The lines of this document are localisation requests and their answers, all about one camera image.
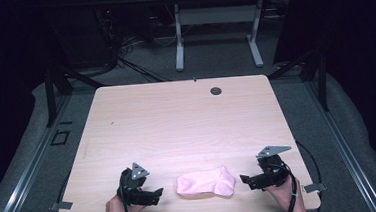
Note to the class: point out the black horizontal frame beam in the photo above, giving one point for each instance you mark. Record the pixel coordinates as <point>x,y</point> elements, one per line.
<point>135,2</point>

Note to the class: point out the white desk with grey legs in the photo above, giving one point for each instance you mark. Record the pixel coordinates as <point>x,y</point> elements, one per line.
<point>216,15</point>

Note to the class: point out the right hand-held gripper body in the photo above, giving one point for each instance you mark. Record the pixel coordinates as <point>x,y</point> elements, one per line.
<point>274,170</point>

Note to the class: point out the aluminium floor rail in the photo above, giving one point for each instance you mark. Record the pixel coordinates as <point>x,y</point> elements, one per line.
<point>344,148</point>
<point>27,177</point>

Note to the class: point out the black metal frame stand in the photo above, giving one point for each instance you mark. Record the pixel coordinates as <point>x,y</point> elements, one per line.
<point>322,83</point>
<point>51,95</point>

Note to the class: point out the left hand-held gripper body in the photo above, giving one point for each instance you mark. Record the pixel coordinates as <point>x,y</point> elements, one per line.
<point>130,190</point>

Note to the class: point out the pink sock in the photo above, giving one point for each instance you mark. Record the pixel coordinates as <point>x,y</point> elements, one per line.
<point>204,183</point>

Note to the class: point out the grey metal table bracket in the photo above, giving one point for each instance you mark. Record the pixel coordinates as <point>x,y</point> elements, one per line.
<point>314,187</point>
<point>62,205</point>

